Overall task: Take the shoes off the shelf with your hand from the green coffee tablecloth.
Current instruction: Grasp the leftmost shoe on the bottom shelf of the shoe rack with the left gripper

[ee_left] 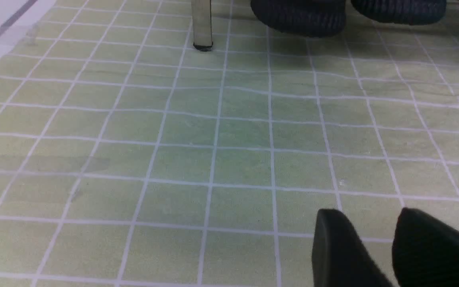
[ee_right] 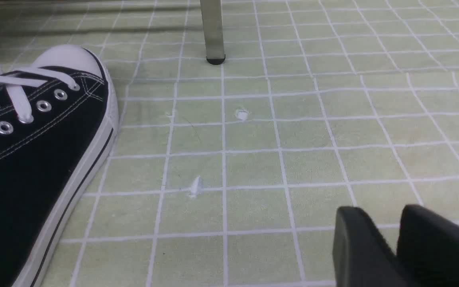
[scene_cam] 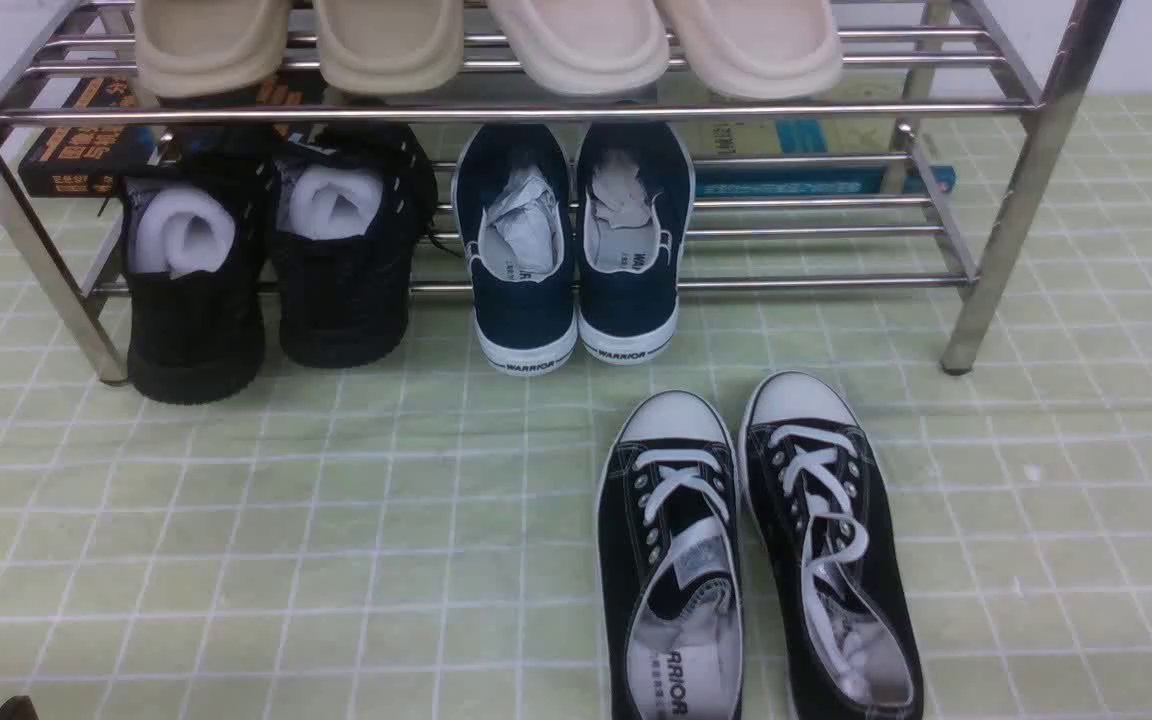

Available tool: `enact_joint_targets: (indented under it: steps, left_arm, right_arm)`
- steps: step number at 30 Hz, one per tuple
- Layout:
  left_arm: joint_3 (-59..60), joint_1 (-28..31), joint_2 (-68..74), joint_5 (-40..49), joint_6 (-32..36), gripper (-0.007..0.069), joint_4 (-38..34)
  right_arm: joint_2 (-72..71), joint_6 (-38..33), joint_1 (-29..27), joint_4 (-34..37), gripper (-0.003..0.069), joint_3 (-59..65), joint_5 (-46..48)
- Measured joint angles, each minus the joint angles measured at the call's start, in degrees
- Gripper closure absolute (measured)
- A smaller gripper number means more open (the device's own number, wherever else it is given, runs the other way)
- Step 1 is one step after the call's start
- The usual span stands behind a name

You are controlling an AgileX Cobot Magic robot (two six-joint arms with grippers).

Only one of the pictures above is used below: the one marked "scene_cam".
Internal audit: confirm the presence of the black knit sneaker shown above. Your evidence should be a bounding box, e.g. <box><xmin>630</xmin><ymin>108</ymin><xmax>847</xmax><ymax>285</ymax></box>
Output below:
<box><xmin>115</xmin><ymin>126</ymin><xmax>278</xmax><ymax>406</ymax></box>
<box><xmin>265</xmin><ymin>122</ymin><xmax>438</xmax><ymax>369</ymax></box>

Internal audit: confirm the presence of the navy canvas shoe left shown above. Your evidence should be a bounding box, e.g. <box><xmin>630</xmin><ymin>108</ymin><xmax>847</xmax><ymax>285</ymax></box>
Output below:
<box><xmin>450</xmin><ymin>123</ymin><xmax>579</xmax><ymax>377</ymax></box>

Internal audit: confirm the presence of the black canvas sneaker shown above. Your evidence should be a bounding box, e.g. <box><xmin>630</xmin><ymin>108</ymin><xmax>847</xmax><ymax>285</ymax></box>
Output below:
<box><xmin>737</xmin><ymin>372</ymin><xmax>925</xmax><ymax>719</ymax></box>
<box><xmin>594</xmin><ymin>389</ymin><xmax>745</xmax><ymax>719</ymax></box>

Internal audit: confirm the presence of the black orange book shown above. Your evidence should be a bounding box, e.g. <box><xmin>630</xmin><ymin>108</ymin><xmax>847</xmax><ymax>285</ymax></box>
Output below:
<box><xmin>18</xmin><ymin>70</ymin><xmax>329</xmax><ymax>198</ymax></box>

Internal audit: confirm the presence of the stainless steel shoe rack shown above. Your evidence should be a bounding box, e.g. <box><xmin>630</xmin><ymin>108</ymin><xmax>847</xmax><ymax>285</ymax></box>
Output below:
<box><xmin>0</xmin><ymin>1</ymin><xmax>1120</xmax><ymax>387</ymax></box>

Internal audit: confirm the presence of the green checkered table cloth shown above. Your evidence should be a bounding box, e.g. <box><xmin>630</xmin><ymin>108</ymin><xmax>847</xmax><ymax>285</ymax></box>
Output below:
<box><xmin>0</xmin><ymin>94</ymin><xmax>1152</xmax><ymax>719</ymax></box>

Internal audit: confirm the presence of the navy canvas shoe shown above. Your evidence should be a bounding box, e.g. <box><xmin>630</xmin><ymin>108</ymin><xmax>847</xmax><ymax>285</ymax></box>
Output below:
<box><xmin>575</xmin><ymin>120</ymin><xmax>696</xmax><ymax>365</ymax></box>
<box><xmin>450</xmin><ymin>123</ymin><xmax>579</xmax><ymax>377</ymax></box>

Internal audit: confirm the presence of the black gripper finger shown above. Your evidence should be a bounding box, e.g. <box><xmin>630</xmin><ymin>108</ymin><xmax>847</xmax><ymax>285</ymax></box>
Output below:
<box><xmin>0</xmin><ymin>694</ymin><xmax>38</xmax><ymax>720</ymax></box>

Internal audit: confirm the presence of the beige slipper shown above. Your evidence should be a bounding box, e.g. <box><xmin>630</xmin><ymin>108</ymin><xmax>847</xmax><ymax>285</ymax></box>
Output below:
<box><xmin>314</xmin><ymin>1</ymin><xmax>465</xmax><ymax>96</ymax></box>
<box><xmin>132</xmin><ymin>1</ymin><xmax>293</xmax><ymax>99</ymax></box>

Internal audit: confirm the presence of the cream slipper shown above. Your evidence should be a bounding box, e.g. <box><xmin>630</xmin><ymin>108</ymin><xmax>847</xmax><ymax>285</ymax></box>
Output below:
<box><xmin>655</xmin><ymin>1</ymin><xmax>844</xmax><ymax>100</ymax></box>
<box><xmin>486</xmin><ymin>1</ymin><xmax>669</xmax><ymax>97</ymax></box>

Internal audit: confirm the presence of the beige slipper far left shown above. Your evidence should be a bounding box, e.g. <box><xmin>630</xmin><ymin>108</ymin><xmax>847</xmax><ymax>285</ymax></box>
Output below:
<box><xmin>132</xmin><ymin>1</ymin><xmax>293</xmax><ymax>99</ymax></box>

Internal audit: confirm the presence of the cream slipper far right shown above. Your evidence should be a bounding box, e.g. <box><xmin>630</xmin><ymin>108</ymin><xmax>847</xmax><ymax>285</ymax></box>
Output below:
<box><xmin>655</xmin><ymin>1</ymin><xmax>844</xmax><ymax>100</ymax></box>

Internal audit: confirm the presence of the blue tan book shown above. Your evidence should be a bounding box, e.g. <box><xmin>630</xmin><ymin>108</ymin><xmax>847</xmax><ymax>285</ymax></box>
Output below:
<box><xmin>658</xmin><ymin>71</ymin><xmax>958</xmax><ymax>197</ymax></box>

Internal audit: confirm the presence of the black canvas sneaker left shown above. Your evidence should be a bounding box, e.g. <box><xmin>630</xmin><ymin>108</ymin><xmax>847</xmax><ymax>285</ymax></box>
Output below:
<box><xmin>594</xmin><ymin>389</ymin><xmax>745</xmax><ymax>719</ymax></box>

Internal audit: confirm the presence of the navy canvas shoe right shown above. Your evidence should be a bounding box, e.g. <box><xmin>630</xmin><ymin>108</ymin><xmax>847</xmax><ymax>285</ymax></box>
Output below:
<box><xmin>575</xmin><ymin>120</ymin><xmax>696</xmax><ymax>365</ymax></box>

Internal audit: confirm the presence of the black canvas sneaker right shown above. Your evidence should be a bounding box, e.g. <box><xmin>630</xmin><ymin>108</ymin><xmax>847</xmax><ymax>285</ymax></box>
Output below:
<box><xmin>737</xmin><ymin>372</ymin><xmax>925</xmax><ymax>719</ymax></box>

